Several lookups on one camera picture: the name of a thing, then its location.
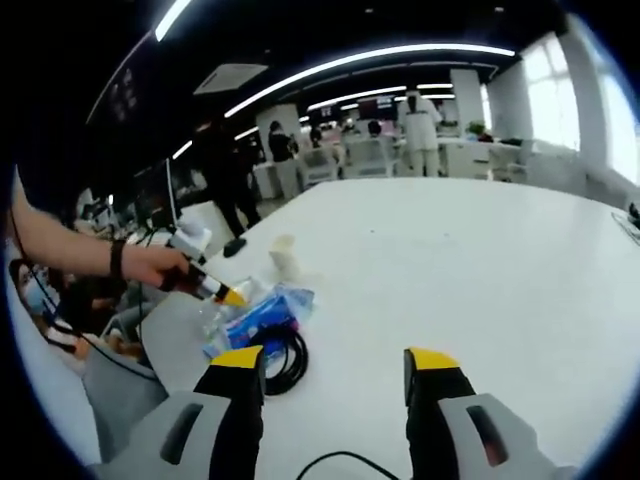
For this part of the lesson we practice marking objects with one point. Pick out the blue tissue packet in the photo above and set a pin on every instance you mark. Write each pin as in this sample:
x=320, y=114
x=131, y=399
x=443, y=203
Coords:
x=250, y=322

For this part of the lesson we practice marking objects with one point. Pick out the ceiling air conditioner vent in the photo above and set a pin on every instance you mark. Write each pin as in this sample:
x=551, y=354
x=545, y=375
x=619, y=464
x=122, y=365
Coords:
x=227, y=80

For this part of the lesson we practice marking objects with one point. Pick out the long ceiling light strip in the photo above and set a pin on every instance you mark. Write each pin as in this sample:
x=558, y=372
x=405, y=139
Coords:
x=370, y=54

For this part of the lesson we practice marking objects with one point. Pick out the green potted plant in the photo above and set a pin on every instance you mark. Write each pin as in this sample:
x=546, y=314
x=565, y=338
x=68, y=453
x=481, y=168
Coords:
x=479, y=130

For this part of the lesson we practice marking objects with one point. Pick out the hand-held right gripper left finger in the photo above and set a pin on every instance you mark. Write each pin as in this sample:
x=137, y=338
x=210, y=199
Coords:
x=220, y=425

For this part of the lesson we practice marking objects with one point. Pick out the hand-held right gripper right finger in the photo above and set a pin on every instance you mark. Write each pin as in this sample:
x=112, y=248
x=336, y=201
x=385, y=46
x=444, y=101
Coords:
x=440, y=425

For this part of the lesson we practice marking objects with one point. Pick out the dark tangled object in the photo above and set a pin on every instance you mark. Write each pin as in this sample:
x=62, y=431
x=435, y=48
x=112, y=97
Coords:
x=631, y=222

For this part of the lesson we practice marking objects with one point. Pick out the white tabletop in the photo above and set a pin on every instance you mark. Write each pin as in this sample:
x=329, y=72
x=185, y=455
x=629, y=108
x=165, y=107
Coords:
x=450, y=275

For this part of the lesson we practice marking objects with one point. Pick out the person's left hand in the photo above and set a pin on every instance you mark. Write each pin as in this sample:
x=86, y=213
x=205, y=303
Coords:
x=155, y=265

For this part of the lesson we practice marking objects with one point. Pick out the person's grey trousers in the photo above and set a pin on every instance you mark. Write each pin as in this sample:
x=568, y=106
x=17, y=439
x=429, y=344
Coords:
x=120, y=395

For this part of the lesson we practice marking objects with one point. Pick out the small black mouse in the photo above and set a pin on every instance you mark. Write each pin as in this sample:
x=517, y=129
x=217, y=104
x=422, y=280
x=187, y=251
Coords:
x=234, y=248

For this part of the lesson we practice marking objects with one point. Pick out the white mesh office chair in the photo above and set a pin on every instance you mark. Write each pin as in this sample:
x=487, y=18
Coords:
x=370, y=159
x=319, y=169

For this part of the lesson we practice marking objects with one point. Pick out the black wristband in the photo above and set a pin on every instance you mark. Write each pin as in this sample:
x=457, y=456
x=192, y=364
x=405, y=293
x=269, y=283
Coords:
x=117, y=259

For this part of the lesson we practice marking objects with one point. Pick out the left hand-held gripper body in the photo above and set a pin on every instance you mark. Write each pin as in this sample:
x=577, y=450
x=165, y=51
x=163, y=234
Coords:
x=190, y=242

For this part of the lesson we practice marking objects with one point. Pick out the clear plastic water bottle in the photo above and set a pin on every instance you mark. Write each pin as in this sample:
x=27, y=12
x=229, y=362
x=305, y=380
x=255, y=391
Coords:
x=210, y=320

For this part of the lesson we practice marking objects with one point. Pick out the white paper cups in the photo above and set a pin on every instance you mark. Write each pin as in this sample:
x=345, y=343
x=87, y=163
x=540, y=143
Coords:
x=287, y=260

